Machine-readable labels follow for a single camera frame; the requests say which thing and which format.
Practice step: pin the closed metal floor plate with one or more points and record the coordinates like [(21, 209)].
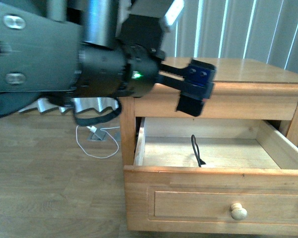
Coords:
[(117, 136)]

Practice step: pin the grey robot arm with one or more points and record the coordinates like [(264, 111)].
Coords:
[(64, 49)]

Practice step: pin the white floor charger plug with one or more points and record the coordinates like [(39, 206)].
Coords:
[(92, 129)]

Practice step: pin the open metal floor socket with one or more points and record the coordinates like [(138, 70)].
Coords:
[(97, 136)]

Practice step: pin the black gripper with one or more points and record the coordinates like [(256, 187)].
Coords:
[(132, 71)]

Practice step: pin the wooden nightstand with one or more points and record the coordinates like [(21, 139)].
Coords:
[(244, 89)]

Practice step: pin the wooden drawer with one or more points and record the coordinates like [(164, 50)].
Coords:
[(231, 176)]

